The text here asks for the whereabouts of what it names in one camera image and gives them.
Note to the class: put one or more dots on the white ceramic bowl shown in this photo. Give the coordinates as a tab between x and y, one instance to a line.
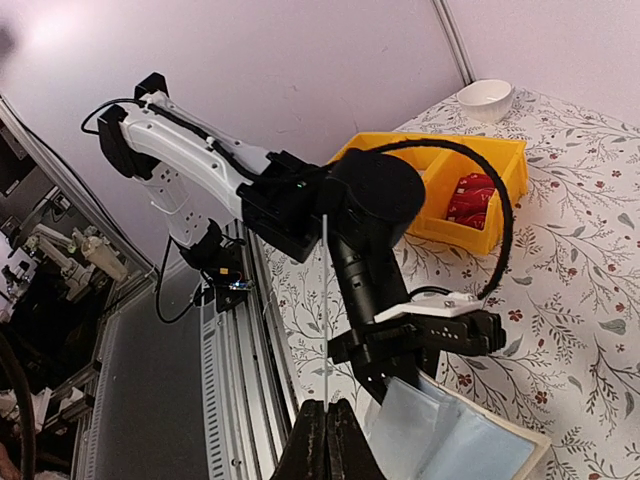
487	101

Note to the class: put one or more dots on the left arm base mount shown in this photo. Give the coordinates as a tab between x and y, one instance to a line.
223	269

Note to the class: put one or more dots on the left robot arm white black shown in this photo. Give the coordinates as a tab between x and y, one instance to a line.
357	207

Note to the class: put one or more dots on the left aluminium frame post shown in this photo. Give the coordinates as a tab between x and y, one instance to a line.
454	40

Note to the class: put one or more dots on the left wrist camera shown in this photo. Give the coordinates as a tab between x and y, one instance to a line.
455	323

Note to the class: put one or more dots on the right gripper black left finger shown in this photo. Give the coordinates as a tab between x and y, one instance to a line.
303	456

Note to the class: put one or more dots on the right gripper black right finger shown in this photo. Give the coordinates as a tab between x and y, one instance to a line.
347	453

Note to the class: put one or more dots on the dark red VIP card stack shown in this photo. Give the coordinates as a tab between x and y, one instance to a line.
470	200

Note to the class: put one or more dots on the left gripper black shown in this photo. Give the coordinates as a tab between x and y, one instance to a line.
377	352

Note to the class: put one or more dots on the front aluminium rail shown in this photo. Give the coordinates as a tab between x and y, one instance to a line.
188	392

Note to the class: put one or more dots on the beige card holder wallet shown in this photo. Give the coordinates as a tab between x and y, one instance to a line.
432	432

